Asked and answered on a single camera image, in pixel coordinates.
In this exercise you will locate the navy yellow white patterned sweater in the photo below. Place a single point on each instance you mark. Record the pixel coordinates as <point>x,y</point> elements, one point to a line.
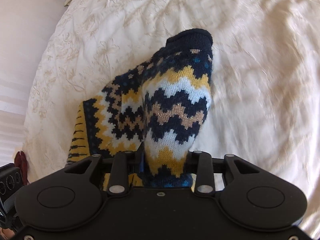
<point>161,105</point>

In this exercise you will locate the white floral bedspread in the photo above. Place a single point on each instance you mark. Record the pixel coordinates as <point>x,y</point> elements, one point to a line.
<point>265,79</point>

